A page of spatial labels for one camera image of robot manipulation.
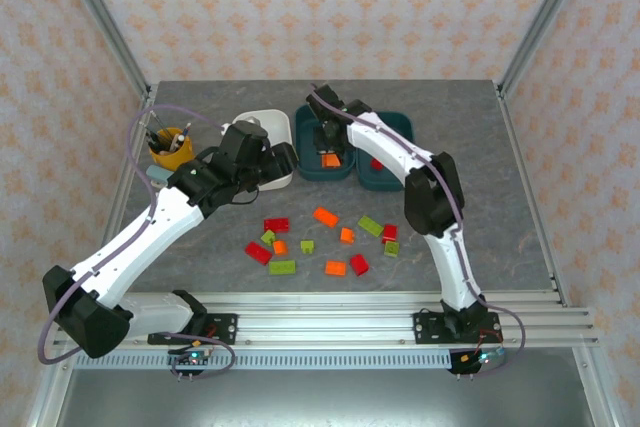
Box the long orange lego brick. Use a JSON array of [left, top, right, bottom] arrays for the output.
[[312, 206, 340, 229]]

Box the teal bin with orange bricks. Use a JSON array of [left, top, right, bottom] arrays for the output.
[[293, 104, 357, 183]]

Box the white plastic bin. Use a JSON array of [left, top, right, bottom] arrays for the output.
[[232, 108, 295, 192]]

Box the yellow pen cup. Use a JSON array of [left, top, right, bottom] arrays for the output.
[[148, 126, 197, 172]]

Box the teal bin with red bricks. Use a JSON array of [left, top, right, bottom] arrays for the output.
[[356, 110, 416, 192]]

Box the light blue stapler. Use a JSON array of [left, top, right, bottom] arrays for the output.
[[146, 164, 174, 188]]

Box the black marker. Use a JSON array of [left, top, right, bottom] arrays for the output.
[[144, 129, 169, 154]]

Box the thin metal rod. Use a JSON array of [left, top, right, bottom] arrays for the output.
[[151, 108, 170, 137]]

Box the left controller board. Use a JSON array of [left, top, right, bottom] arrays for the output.
[[169, 349, 211, 366]]

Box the controller board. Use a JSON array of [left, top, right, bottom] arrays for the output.
[[169, 349, 211, 366], [462, 349, 506, 366]]

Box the grey metal sheet panel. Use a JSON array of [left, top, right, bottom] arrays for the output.
[[54, 368, 599, 427]]

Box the right controller board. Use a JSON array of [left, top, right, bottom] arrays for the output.
[[462, 349, 506, 366]]

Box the left thin black cable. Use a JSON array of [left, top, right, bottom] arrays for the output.
[[227, 185, 261, 206]]

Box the left aluminium table rail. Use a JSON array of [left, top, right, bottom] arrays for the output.
[[24, 86, 156, 427]]

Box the aluminium table rail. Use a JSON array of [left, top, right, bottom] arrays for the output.
[[24, 86, 156, 427], [497, 84, 617, 427]]

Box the aluminium mounting rail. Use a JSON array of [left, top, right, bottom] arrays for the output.
[[52, 290, 600, 350]]

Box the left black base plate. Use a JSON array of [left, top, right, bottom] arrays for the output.
[[148, 313, 239, 346]]

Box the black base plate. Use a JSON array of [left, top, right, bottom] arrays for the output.
[[413, 311, 503, 346], [148, 313, 239, 346]]

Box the left aluminium upright post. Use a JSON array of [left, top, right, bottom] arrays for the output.
[[52, 0, 153, 98]]

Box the aluminium upright post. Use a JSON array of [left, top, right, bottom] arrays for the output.
[[499, 0, 597, 96], [52, 0, 153, 98]]

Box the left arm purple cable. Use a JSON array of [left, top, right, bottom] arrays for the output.
[[38, 103, 237, 382]]

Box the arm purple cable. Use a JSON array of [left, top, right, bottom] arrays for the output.
[[38, 103, 237, 382], [305, 82, 527, 379]]

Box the slotted grey cable duct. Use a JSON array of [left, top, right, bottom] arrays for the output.
[[73, 351, 454, 371]]

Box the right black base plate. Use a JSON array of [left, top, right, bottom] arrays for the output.
[[413, 311, 503, 346]]

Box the right aluminium table rail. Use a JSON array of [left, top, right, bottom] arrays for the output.
[[497, 84, 617, 427]]

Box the right aluminium upright post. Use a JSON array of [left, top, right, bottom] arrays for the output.
[[499, 0, 597, 96]]

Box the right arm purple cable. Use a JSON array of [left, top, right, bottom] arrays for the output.
[[305, 82, 527, 379]]

